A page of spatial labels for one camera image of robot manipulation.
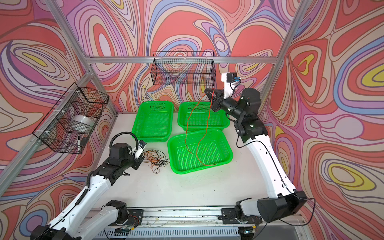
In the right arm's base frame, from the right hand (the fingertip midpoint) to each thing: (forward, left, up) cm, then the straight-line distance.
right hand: (206, 94), depth 62 cm
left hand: (-7, +35, -33) cm, 48 cm away
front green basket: (+1, +4, -47) cm, 47 cm away
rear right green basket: (+33, +4, -47) cm, 57 cm away
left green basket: (+28, +37, -46) cm, 65 cm away
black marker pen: (-10, +62, -21) cm, 66 cm away
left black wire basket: (-3, +63, -12) cm, 64 cm away
